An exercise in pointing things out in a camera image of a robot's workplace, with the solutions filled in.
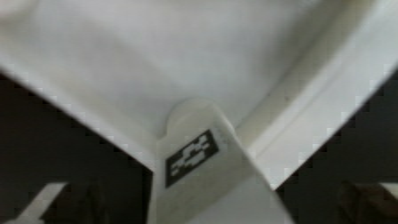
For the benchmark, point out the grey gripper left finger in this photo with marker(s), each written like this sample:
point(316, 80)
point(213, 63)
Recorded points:
point(65, 204)

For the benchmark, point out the white table leg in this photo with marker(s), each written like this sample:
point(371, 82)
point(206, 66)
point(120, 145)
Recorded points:
point(209, 189)

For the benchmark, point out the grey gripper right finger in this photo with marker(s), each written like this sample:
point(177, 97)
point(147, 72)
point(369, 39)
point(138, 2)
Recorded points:
point(367, 203)

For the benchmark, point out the white U-shaped obstacle fence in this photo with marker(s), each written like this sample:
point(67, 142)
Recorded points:
point(325, 116)

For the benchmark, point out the white square table top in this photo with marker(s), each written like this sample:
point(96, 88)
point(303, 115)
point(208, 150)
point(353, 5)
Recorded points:
point(119, 56)

